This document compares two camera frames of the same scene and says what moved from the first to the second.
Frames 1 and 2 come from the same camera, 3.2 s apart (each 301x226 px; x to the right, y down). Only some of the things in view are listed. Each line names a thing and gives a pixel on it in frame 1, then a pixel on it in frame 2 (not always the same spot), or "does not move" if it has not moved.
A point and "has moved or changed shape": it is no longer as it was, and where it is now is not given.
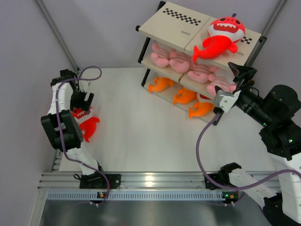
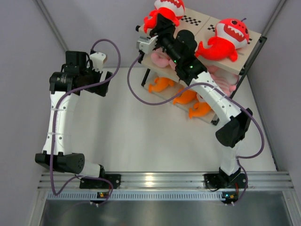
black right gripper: [241, 72] to [163, 27]
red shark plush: [224, 33] has moved or changed shape
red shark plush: [87, 125] to [174, 10]
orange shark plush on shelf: [161, 84] does not move
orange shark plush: [200, 108] does not move
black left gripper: [83, 105] to [99, 90]
